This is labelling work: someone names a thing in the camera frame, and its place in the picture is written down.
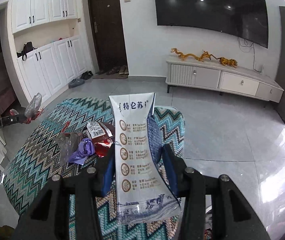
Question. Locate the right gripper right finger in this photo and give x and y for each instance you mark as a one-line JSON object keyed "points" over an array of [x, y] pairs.
{"points": [[174, 167]]}

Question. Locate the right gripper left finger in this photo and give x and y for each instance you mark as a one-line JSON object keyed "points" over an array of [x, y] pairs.
{"points": [[107, 170]]}

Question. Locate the purple plastic bag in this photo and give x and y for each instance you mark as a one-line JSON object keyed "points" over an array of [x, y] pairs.
{"points": [[84, 151]]}

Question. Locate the red snack wrapper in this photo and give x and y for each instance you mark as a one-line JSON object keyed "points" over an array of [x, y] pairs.
{"points": [[101, 134]]}

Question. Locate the white blue milk carton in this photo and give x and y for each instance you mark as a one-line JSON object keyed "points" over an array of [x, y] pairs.
{"points": [[143, 196]]}

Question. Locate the clear grey plastic bag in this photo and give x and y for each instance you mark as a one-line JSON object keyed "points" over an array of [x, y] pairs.
{"points": [[68, 143]]}

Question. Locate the white translucent plastic bag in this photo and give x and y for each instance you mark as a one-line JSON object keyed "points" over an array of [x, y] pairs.
{"points": [[33, 110]]}

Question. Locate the zigzag knitted table cloth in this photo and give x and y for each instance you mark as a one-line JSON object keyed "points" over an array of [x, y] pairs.
{"points": [[38, 160]]}

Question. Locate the black handbag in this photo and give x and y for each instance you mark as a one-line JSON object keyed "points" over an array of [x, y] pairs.
{"points": [[27, 47]]}

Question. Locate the grey slippers on floor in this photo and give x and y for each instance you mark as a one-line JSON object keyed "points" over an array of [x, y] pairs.
{"points": [[75, 83]]}

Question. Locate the black shoes on floor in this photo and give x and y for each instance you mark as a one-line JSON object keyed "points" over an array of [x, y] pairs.
{"points": [[86, 75]]}

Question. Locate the brown sandals pair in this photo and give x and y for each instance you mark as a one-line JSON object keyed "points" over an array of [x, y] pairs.
{"points": [[121, 70]]}

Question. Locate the white tv cabinet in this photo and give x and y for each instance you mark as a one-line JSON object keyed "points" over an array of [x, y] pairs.
{"points": [[213, 76]]}

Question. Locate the golden dragon figurine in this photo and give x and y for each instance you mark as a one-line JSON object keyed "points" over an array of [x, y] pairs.
{"points": [[182, 56]]}

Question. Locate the golden tiger figurine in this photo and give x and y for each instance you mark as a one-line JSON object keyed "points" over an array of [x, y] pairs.
{"points": [[226, 62]]}

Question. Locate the dark brown entrance door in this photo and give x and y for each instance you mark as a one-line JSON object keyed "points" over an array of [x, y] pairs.
{"points": [[107, 29]]}

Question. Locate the white wall cabinet unit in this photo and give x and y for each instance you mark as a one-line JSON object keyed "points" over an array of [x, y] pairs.
{"points": [[52, 27]]}

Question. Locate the wall mounted black television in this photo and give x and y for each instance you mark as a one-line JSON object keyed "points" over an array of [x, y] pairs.
{"points": [[247, 19]]}

